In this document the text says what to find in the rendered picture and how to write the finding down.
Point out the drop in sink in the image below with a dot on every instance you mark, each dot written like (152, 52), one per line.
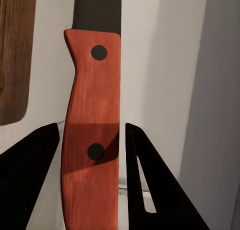
(46, 210)

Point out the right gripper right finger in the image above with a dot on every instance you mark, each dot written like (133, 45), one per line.
(174, 209)

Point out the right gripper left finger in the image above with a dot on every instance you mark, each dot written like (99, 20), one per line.
(23, 169)

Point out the cutting board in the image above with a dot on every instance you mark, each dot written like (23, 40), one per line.
(17, 19)

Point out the parer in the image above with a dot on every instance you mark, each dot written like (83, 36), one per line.
(89, 167)

